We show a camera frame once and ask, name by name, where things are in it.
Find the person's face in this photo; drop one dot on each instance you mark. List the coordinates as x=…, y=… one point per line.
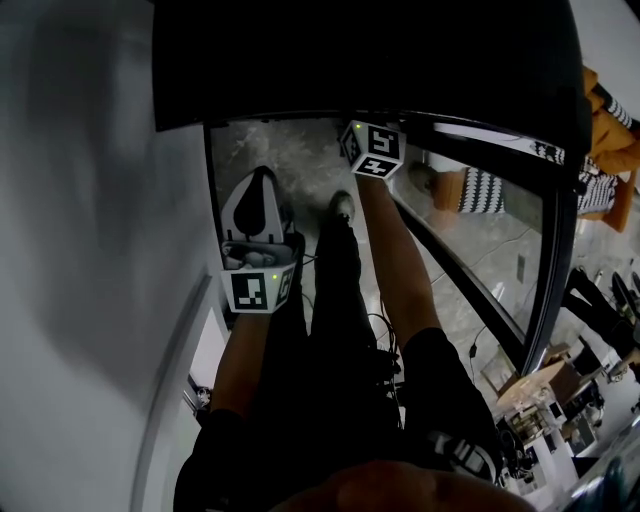
x=400, y=490

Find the person's right forearm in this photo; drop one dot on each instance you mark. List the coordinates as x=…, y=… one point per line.
x=400, y=260

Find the wooden table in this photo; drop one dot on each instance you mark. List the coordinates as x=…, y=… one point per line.
x=540, y=380

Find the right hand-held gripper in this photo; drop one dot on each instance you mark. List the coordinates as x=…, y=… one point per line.
x=380, y=145

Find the person's left forearm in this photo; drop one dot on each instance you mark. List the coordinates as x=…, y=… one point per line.
x=245, y=360

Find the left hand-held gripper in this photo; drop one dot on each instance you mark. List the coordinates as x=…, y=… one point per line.
x=250, y=295

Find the person's black shirt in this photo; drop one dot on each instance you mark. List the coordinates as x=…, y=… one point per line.
x=325, y=450

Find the orange sofa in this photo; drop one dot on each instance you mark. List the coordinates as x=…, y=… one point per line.
x=612, y=145

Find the black white striped pillow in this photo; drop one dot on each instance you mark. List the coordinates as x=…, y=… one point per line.
x=619, y=110

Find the person's black trousers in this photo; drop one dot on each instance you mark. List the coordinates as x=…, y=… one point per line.
x=335, y=325

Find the large black panel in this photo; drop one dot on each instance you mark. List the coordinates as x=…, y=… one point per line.
x=370, y=55

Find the person's grey shoe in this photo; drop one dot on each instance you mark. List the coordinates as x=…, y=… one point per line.
x=343, y=204

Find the black white striped blanket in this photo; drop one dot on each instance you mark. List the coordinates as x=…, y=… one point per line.
x=597, y=187

